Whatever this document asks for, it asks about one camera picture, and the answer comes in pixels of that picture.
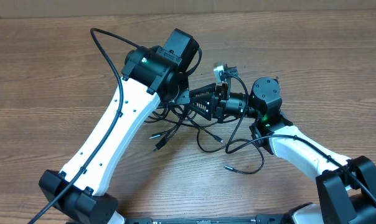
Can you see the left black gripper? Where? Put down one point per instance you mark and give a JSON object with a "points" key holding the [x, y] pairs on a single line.
{"points": [[184, 97]]}

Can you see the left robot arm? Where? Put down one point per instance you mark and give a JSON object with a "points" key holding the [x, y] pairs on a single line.
{"points": [[150, 77]]}

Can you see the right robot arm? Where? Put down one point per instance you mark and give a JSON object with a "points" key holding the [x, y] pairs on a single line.
{"points": [[346, 187]]}

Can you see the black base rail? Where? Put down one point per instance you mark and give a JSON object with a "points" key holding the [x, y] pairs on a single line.
{"points": [[203, 221]]}

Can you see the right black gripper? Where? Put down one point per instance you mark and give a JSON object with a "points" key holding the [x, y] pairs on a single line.
{"points": [[209, 99]]}

